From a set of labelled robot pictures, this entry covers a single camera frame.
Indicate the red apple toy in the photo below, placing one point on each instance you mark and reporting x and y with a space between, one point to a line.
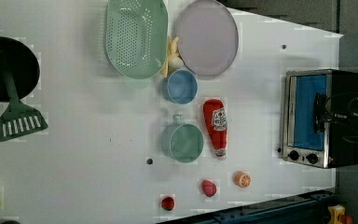
167 203

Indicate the green metal pot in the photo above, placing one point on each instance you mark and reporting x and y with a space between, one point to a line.
182 141

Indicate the green plastic colander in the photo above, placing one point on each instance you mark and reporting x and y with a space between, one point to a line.
136 37

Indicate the lilac oval plate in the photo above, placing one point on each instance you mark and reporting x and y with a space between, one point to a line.
208 37

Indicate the blue cup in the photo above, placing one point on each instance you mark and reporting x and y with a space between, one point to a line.
180 87

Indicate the pink strawberry toy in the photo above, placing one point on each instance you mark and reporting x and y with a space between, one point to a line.
209 188

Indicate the green spatula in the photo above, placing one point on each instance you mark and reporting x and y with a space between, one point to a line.
18 118

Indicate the black cylindrical utensil holder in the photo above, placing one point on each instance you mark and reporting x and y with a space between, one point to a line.
22 64

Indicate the yellow banana toy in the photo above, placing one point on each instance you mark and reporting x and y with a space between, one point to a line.
173 60

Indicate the red ketchup bottle toy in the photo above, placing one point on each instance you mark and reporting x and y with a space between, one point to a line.
216 123

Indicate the blue crate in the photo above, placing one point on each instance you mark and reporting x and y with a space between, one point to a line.
306 208

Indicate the black toaster oven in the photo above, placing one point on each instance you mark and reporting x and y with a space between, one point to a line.
320 118

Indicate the orange slice toy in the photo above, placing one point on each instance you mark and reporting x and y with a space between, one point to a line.
242 180

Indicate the yellow toy figure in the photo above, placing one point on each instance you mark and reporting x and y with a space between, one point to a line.
338 215

